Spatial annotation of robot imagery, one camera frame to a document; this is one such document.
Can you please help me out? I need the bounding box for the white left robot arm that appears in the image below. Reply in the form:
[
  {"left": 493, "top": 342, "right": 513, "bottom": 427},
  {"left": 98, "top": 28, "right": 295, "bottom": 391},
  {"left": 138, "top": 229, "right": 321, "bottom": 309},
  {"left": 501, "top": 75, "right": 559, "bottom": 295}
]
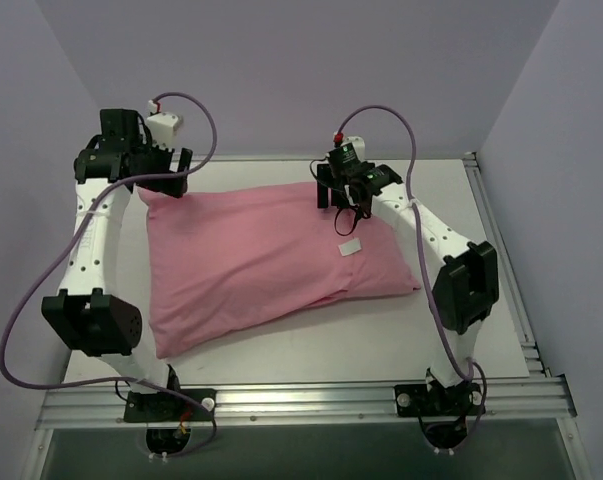
[{"left": 41, "top": 107, "right": 183, "bottom": 419}]

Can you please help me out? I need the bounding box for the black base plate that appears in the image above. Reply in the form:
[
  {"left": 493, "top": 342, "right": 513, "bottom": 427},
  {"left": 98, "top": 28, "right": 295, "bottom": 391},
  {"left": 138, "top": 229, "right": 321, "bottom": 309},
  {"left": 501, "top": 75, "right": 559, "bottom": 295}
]
[
  {"left": 123, "top": 388, "right": 217, "bottom": 423},
  {"left": 393, "top": 381, "right": 485, "bottom": 418}
]

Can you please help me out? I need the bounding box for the aluminium rail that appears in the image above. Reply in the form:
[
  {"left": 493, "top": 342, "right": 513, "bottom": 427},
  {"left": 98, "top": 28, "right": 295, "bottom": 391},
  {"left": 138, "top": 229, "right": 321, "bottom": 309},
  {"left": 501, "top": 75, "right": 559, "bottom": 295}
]
[
  {"left": 462, "top": 152, "right": 552, "bottom": 378},
  {"left": 36, "top": 376, "right": 576, "bottom": 430}
]

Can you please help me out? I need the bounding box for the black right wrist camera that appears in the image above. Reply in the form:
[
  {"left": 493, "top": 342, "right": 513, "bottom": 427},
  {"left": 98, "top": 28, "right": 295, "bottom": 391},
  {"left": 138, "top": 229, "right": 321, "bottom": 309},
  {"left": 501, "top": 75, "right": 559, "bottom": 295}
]
[{"left": 326, "top": 132, "right": 365, "bottom": 178}]

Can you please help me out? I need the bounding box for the aluminium right side rail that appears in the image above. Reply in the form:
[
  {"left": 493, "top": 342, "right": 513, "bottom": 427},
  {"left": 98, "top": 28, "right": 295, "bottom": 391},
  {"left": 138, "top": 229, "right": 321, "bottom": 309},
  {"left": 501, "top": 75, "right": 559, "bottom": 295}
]
[{"left": 462, "top": 152, "right": 552, "bottom": 378}]

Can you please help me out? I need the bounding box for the aluminium front rail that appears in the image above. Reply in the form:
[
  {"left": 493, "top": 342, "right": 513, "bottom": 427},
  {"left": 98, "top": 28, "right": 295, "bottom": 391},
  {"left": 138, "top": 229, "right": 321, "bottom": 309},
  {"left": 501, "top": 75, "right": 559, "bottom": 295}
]
[{"left": 36, "top": 376, "right": 576, "bottom": 430}]

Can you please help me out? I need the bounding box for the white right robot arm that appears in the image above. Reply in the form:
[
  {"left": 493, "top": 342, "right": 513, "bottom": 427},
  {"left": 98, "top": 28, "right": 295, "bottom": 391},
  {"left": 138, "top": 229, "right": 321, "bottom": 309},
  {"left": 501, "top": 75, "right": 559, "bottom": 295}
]
[{"left": 310, "top": 160, "right": 499, "bottom": 413}]

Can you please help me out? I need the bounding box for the pink floral pillowcase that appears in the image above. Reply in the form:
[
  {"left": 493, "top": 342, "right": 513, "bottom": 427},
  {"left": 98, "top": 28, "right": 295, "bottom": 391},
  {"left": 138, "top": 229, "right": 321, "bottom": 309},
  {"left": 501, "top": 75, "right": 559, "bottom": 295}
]
[{"left": 139, "top": 182, "right": 420, "bottom": 359}]

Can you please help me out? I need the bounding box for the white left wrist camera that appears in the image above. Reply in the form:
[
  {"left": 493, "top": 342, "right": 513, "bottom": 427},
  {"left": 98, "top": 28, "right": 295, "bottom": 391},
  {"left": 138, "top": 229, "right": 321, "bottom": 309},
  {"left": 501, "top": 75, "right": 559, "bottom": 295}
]
[{"left": 145, "top": 112, "right": 183, "bottom": 151}]

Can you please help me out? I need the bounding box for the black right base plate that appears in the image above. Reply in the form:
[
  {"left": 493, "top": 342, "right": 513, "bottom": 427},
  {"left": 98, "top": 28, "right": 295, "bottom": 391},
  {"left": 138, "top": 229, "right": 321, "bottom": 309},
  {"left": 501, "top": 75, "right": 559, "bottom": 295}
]
[{"left": 393, "top": 381, "right": 485, "bottom": 418}]

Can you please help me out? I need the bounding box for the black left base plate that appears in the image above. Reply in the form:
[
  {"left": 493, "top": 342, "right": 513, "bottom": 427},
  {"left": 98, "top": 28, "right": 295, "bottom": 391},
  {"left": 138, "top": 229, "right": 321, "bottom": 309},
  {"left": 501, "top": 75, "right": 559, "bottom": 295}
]
[{"left": 123, "top": 388, "right": 217, "bottom": 423}]

